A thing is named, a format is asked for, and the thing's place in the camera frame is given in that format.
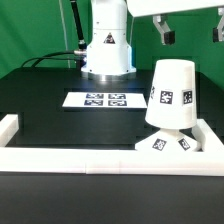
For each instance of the white U-shaped frame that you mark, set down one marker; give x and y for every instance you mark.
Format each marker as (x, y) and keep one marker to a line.
(50, 160)

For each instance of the white marker sheet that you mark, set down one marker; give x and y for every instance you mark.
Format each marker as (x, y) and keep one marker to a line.
(104, 100)

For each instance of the white lamp base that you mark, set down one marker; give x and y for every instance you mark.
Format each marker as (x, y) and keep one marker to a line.
(167, 140)

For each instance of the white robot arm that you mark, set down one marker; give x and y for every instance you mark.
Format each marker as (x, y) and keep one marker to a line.
(109, 55)

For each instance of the white conical lamp shade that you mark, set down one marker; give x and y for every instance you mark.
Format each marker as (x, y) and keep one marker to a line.
(172, 100)

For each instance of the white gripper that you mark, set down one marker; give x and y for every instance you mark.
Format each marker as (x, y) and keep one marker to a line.
(140, 8)

